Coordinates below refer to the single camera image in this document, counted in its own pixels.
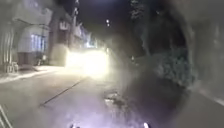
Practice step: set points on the vehicle with bright headlights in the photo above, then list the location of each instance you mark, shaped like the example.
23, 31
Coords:
88, 61

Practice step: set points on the tree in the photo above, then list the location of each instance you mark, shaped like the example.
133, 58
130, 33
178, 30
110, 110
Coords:
140, 20

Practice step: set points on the row of pale buildings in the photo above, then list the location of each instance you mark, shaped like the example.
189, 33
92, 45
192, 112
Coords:
33, 36

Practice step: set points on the grey asphalt road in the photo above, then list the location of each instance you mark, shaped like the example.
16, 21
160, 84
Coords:
50, 106

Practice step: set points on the dark hedge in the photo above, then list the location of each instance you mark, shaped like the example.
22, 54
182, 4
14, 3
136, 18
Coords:
173, 66

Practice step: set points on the pole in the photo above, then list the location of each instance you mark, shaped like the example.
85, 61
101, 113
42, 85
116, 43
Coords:
74, 23

